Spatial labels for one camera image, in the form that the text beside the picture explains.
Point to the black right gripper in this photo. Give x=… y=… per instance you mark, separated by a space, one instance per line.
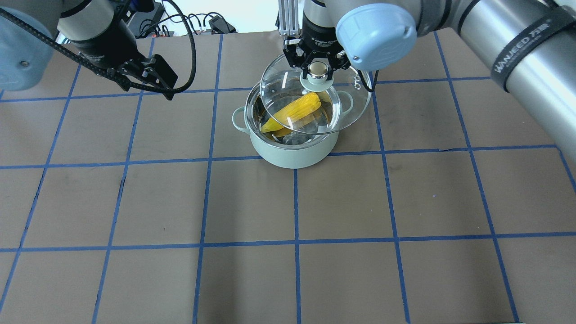
x=318 y=30

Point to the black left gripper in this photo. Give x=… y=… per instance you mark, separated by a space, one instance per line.
x=101 y=51

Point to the glass pot lid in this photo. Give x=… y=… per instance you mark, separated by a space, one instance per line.
x=281 y=85

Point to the yellow corn cob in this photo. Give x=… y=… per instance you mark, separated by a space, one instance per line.
x=294 y=115

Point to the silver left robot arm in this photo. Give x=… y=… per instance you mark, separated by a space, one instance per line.
x=92 y=33

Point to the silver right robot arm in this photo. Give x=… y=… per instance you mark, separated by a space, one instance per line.
x=529 y=46

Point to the light green cooking pot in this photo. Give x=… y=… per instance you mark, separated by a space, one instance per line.
x=286 y=148

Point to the brown gridded table mat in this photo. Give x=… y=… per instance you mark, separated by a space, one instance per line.
x=444 y=203

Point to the aluminium frame post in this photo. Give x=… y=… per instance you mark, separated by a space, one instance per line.
x=289 y=18

